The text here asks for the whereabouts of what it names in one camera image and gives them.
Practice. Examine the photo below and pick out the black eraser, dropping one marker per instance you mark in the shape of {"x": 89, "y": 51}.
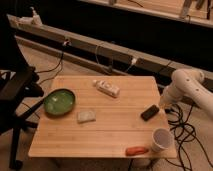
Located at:
{"x": 150, "y": 112}

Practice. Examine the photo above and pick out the white plastic bottle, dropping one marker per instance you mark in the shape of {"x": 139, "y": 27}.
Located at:
{"x": 107, "y": 88}

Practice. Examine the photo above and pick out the green bowl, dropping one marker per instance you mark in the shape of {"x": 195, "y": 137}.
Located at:
{"x": 59, "y": 102}

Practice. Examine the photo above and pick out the orange carrot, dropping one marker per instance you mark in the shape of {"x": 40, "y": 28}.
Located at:
{"x": 132, "y": 151}

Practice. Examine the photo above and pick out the white spray bottle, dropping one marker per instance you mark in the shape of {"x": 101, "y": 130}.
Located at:
{"x": 34, "y": 19}

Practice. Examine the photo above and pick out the white paper cup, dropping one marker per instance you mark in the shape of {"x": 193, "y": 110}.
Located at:
{"x": 162, "y": 139}

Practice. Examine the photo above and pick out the white wall plug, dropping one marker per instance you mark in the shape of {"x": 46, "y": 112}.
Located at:
{"x": 134, "y": 61}

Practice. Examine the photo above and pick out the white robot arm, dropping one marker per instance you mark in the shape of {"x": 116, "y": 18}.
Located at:
{"x": 187, "y": 82}

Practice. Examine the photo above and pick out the black office chair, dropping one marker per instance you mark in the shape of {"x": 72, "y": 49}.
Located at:
{"x": 20, "y": 82}

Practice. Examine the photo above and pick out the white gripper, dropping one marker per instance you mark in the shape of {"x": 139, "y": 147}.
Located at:
{"x": 163, "y": 104}

